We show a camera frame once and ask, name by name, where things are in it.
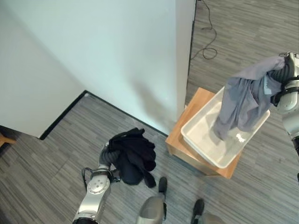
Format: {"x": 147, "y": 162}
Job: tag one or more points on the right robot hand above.
{"x": 289, "y": 70}

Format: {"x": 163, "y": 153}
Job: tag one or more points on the dark left robot foot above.
{"x": 163, "y": 184}

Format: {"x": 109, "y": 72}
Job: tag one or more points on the silver left robot leg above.
{"x": 150, "y": 210}

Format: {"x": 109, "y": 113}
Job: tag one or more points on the small white scrap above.
{"x": 240, "y": 137}

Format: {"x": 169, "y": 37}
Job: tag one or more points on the wooden furniture piece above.
{"x": 5, "y": 140}

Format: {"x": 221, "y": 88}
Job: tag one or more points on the dark right robot foot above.
{"x": 198, "y": 207}

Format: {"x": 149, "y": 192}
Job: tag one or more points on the dark robot foot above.
{"x": 163, "y": 184}
{"x": 198, "y": 207}

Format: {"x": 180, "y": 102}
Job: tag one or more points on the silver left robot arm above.
{"x": 95, "y": 186}

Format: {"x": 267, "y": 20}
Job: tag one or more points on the black garment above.
{"x": 137, "y": 151}

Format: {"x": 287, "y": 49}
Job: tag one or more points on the low wooden stool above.
{"x": 184, "y": 149}

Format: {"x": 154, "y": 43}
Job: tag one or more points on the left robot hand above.
{"x": 109, "y": 156}

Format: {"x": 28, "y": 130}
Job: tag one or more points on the grey garment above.
{"x": 240, "y": 102}

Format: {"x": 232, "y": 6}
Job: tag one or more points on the white plastic laundry basket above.
{"x": 201, "y": 133}

